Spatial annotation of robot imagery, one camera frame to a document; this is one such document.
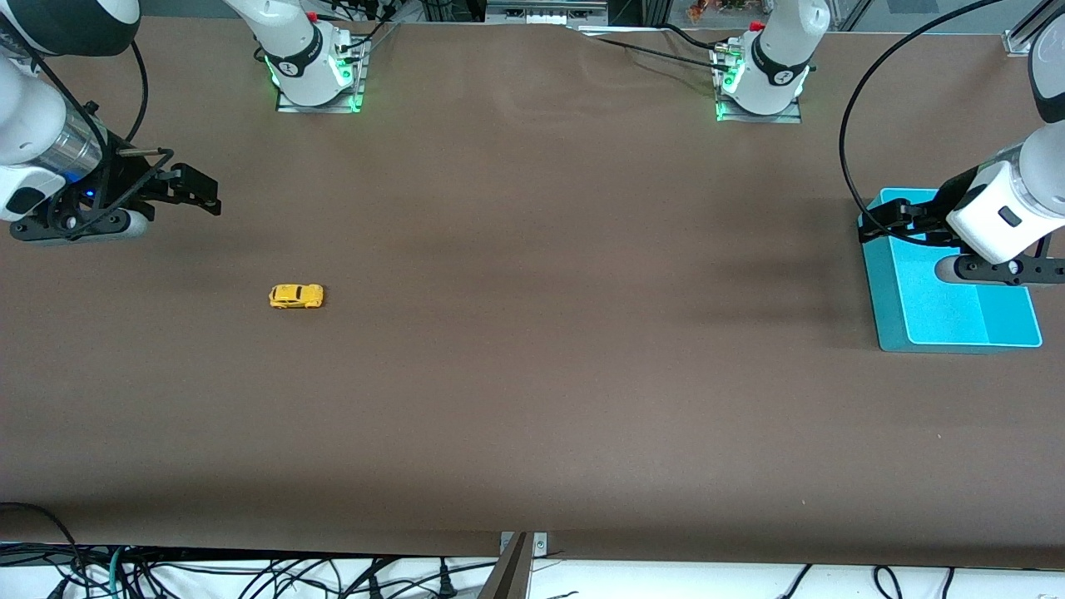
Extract yellow beetle toy car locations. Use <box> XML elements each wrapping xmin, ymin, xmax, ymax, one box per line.
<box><xmin>268</xmin><ymin>284</ymin><xmax>324</xmax><ymax>310</ymax></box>

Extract turquoise plastic bin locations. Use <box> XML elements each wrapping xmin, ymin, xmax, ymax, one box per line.
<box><xmin>859</xmin><ymin>188</ymin><xmax>1043</xmax><ymax>354</ymax></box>

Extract aluminium corner profile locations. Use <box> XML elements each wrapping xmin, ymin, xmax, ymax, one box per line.
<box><xmin>1004</xmin><ymin>0</ymin><xmax>1065</xmax><ymax>57</ymax></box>

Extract colourful background objects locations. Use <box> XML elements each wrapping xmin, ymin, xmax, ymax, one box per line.
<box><xmin>686</xmin><ymin>0</ymin><xmax>751</xmax><ymax>22</ymax></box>

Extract grey power strip box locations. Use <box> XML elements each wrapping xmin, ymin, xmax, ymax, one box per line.
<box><xmin>485</xmin><ymin>0</ymin><xmax>609</xmax><ymax>24</ymax></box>

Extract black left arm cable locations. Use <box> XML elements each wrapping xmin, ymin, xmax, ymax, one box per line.
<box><xmin>839</xmin><ymin>0</ymin><xmax>1008</xmax><ymax>224</ymax></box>

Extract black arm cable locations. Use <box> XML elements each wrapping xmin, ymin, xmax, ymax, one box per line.
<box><xmin>839</xmin><ymin>0</ymin><xmax>1008</xmax><ymax>224</ymax></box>
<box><xmin>0</xmin><ymin>37</ymin><xmax>176</xmax><ymax>242</ymax></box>

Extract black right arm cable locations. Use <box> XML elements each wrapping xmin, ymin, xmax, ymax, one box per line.
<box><xmin>0</xmin><ymin>37</ymin><xmax>176</xmax><ymax>242</ymax></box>

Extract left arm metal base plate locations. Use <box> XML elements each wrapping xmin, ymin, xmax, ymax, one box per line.
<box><xmin>714</xmin><ymin>42</ymin><xmax>803</xmax><ymax>125</ymax></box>

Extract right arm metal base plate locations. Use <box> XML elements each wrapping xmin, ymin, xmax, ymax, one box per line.
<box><xmin>276</xmin><ymin>37</ymin><xmax>368</xmax><ymax>114</ymax></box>

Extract short black table cable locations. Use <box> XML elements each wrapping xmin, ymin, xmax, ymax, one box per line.
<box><xmin>661</xmin><ymin>22</ymin><xmax>721</xmax><ymax>52</ymax></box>

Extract long black table cable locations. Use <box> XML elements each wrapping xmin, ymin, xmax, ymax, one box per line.
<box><xmin>574</xmin><ymin>29</ymin><xmax>726</xmax><ymax>74</ymax></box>

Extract looping black cable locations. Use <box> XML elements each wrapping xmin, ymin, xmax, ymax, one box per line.
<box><xmin>0</xmin><ymin>502</ymin><xmax>84</xmax><ymax>583</ymax></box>

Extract tangled black cable bundle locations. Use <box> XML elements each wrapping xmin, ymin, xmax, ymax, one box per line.
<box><xmin>0</xmin><ymin>541</ymin><xmax>500</xmax><ymax>599</ymax></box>

